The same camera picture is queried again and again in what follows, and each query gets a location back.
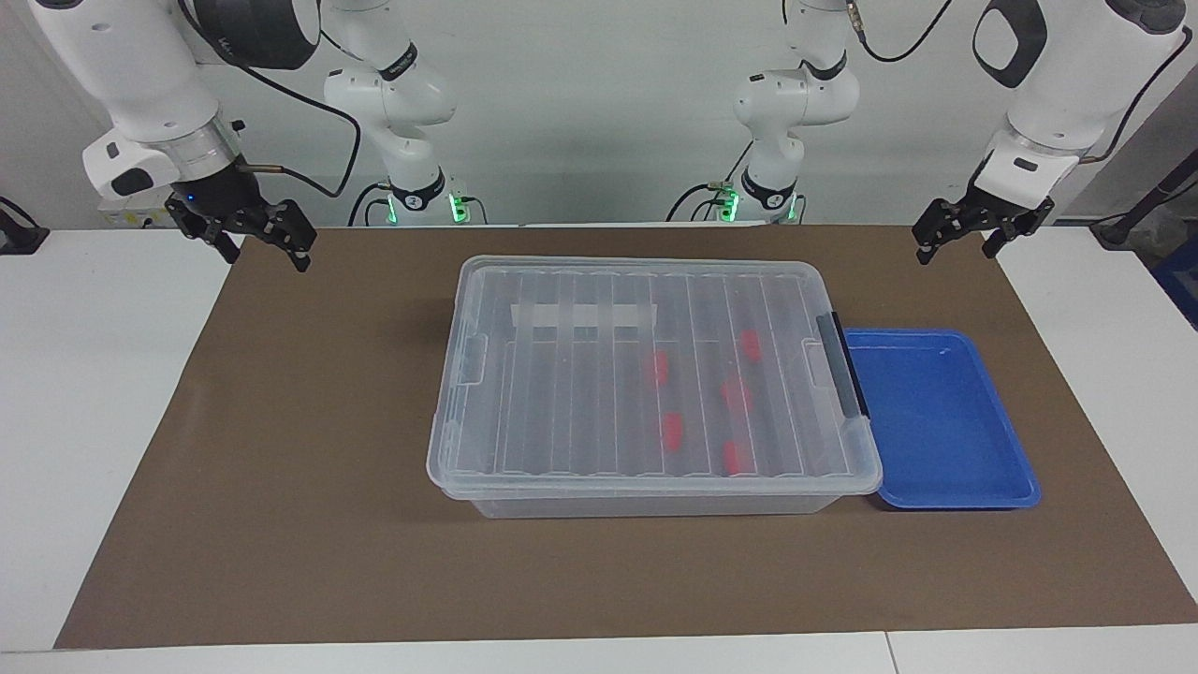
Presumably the blue crate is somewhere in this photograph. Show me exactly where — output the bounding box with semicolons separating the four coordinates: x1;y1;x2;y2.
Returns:
1149;234;1198;330

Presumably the clear plastic storage box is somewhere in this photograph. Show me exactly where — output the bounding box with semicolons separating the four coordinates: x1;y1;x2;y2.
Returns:
429;257;883;519

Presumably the clear ribbed plastic lid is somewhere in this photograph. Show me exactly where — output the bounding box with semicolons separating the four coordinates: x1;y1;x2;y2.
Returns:
426;255;884;497

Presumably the black tripod stand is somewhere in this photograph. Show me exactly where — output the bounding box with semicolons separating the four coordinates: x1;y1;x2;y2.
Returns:
1090;150;1198;249

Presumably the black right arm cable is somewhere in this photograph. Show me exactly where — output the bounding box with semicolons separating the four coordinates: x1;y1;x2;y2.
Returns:
178;0;363;199

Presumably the blue plastic tray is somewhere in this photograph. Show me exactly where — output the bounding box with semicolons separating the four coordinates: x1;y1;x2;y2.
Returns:
842;328;1043;511

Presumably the black base cable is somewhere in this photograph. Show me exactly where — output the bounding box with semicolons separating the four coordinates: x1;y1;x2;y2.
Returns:
348;183;394;227
666;140;754;224

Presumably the brown table mat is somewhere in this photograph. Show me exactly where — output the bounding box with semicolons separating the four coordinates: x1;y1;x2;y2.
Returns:
54;223;1198;650

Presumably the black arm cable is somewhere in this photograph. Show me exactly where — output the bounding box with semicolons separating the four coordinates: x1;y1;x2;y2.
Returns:
847;0;1194;168
178;0;363;199

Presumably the black right base cable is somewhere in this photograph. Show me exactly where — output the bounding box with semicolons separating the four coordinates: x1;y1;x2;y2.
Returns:
348;183;394;227

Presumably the black clamp stand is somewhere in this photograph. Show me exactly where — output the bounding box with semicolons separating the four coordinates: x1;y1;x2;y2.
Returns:
0;197;50;256

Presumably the dark grey box latch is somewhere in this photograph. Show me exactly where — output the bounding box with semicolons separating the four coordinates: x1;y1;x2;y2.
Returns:
815;312;870;420

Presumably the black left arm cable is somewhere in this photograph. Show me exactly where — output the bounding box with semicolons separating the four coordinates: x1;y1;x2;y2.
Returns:
847;0;1194;168

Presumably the black left base cable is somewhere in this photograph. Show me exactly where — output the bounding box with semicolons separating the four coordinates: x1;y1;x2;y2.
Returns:
666;140;754;224

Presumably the white power strip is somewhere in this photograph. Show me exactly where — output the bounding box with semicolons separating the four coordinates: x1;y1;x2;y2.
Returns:
99;195;177;228

